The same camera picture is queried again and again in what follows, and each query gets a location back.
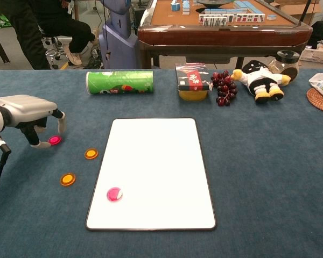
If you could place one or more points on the dark furniture leg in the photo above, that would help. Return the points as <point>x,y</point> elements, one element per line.
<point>0,45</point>

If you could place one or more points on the dark red grape bunch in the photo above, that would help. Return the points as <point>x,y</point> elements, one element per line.
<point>224,87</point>

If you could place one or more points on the dark printed card box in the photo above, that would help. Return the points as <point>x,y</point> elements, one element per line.
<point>193,76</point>

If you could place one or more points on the brown mahjong table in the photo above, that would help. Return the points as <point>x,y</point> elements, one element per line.
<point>223,37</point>

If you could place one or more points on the orange disc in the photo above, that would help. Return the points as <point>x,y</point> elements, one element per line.
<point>91,153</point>
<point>67,179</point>

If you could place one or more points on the white plastic crate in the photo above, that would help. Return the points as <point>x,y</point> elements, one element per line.
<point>316,55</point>

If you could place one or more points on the brown woven coaster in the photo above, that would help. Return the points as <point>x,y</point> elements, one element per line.
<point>316,103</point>

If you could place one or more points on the single blue white mahjong tile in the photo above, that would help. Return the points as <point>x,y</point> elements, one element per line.
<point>271,17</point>

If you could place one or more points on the yellow round container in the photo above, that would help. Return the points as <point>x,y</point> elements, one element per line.
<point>193,96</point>

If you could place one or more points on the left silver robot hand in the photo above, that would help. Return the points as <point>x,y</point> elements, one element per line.
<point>27,107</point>

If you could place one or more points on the pink disc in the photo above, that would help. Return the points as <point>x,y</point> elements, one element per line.
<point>55,140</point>
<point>114,194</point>

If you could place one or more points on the green chips can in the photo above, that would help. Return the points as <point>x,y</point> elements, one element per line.
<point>119,82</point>

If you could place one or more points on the black tripod stand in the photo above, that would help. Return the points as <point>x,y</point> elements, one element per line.
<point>302,13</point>

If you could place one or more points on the standing person black trousers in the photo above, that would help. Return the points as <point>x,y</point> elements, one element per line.
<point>24,35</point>

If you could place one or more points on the white rectangular board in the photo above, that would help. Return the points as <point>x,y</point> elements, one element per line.
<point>156,174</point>

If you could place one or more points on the blue machine stand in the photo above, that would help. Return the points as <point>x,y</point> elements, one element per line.
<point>118,35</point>

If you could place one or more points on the seated person black trousers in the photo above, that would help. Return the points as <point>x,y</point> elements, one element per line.
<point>70,29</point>

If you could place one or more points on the blue backed mahjong tile row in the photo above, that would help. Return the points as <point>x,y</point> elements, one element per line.
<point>226,11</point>
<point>246,5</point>

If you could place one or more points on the blue white mahjong tile stack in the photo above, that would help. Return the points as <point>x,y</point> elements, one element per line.
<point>175,6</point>
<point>186,6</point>

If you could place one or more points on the mahjong tile row red print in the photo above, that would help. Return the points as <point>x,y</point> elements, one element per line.
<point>250,18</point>

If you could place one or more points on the mahjong tile row dark print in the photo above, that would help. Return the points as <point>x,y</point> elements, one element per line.
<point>212,20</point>

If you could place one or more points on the glass jar black lid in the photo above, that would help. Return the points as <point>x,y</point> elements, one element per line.
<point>285,63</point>

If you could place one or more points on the black white plush doll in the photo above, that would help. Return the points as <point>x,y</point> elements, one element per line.
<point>261,80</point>

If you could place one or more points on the chrome wheeled stool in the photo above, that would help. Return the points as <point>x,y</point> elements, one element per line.
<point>53,51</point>

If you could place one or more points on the black round dish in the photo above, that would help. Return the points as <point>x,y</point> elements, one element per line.
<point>214,2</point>

